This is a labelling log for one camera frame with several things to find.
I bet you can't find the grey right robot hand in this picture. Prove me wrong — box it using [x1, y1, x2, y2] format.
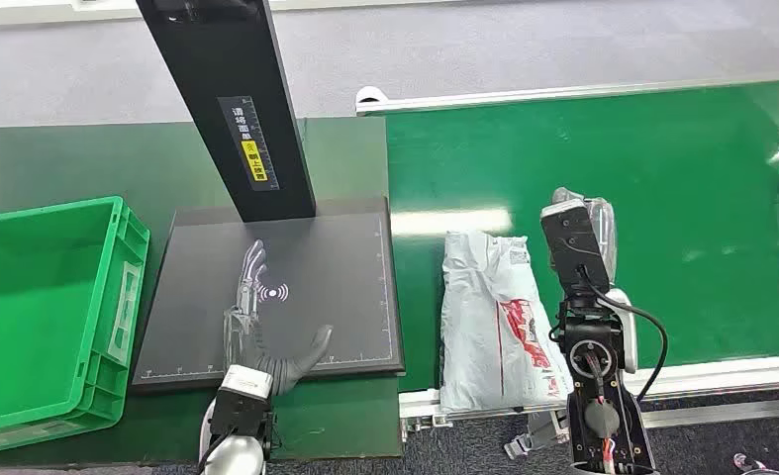
[552, 186, 619, 283]

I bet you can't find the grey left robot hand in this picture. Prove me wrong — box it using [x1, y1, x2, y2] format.
[221, 238, 336, 397]

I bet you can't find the white package red print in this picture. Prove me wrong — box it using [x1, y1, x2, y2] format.
[438, 231, 575, 415]

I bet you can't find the black weighing platform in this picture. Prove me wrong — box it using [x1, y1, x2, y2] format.
[130, 196, 407, 395]

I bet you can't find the green conveyor belt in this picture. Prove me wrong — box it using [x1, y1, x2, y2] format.
[385, 77, 779, 395]

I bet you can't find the metal conveyor hinge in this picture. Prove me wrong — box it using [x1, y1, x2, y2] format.
[400, 411, 454, 441]

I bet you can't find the clear crate label pocket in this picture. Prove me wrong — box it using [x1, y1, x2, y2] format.
[103, 260, 140, 366]

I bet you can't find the black yellow ruler sticker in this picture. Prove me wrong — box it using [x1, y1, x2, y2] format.
[217, 95, 281, 193]

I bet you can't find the green plastic crate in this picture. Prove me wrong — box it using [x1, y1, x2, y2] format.
[0, 195, 151, 439]

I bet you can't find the white conveyor roller cap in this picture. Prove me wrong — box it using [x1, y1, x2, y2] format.
[354, 85, 390, 110]

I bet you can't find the dark green table mat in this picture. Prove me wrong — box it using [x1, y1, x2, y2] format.
[0, 116, 404, 468]

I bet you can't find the black scale column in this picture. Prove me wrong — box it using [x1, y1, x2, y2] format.
[135, 0, 317, 225]

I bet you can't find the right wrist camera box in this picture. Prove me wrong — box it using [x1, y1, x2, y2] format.
[539, 198, 612, 298]

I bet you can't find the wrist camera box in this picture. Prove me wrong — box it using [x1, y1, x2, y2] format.
[539, 198, 612, 298]
[208, 364, 276, 441]

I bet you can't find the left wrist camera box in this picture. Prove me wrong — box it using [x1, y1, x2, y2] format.
[208, 364, 276, 441]

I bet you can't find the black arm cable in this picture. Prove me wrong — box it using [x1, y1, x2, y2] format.
[579, 263, 670, 405]

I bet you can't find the aluminium conveyor side rail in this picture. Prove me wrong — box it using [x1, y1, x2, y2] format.
[398, 353, 779, 434]
[355, 67, 779, 118]

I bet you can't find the grey metal bracket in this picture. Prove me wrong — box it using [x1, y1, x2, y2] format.
[503, 409, 570, 461]

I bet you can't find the silver wire frame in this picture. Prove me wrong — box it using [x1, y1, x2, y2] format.
[731, 452, 779, 475]

